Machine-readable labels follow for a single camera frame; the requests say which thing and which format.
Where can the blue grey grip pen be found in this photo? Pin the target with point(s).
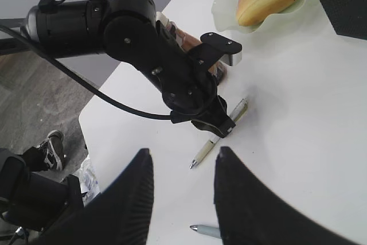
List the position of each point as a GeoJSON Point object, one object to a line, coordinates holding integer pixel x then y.
{"type": "Point", "coordinates": [206, 230]}

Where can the brown Nescafe coffee bottle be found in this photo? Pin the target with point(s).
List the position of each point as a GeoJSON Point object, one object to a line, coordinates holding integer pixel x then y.
{"type": "Point", "coordinates": [187, 42]}

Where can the white and green pen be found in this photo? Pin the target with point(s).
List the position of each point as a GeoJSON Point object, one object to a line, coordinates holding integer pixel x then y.
{"type": "Point", "coordinates": [236, 114]}

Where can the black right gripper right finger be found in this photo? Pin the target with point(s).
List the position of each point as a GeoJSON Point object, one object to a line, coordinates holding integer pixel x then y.
{"type": "Point", "coordinates": [315, 203]}

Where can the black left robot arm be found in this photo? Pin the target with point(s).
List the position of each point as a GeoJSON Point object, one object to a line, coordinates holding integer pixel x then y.
{"type": "Point", "coordinates": [73, 29]}

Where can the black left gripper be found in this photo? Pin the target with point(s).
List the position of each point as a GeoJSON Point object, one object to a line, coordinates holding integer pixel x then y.
{"type": "Point", "coordinates": [151, 50]}

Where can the grey sneaker shoe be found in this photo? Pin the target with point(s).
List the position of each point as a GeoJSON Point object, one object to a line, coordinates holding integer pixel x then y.
{"type": "Point", "coordinates": [52, 150]}

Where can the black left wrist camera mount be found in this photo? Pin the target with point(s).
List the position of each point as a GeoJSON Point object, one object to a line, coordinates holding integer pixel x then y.
{"type": "Point", "coordinates": [213, 48]}

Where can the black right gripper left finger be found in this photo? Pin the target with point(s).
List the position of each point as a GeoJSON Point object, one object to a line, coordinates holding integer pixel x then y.
{"type": "Point", "coordinates": [119, 215]}

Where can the crumpled white plastic bag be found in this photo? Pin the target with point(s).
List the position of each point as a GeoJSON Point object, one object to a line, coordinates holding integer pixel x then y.
{"type": "Point", "coordinates": [88, 181]}

